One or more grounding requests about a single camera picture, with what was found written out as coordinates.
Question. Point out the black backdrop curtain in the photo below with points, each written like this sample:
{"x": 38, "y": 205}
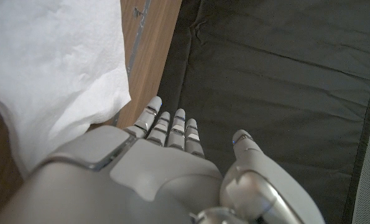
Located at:
{"x": 265, "y": 77}

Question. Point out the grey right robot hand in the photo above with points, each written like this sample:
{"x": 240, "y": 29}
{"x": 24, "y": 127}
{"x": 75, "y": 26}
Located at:
{"x": 135, "y": 177}

